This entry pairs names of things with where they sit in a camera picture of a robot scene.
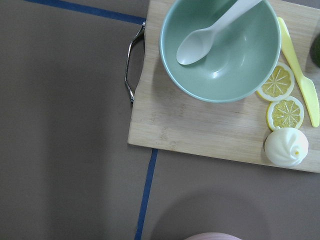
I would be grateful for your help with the wooden cutting board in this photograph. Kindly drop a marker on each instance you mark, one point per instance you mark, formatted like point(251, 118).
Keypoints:
point(164, 117)

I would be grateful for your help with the white spoon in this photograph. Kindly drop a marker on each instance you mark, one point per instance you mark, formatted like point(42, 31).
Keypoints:
point(198, 43)

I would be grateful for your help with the green bowl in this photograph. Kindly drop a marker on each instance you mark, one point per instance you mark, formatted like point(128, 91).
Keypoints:
point(242, 57)

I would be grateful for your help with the lemon slice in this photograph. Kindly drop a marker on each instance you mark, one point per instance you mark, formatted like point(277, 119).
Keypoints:
point(279, 85)
point(286, 113)

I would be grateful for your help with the pink bowl with ice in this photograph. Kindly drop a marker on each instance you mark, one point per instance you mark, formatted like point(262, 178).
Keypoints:
point(212, 236)

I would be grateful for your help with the yellow plastic knife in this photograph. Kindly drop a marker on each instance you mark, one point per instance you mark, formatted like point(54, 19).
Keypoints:
point(306, 85)

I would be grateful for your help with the green avocado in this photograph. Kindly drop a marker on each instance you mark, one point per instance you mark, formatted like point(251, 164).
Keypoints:
point(315, 51)

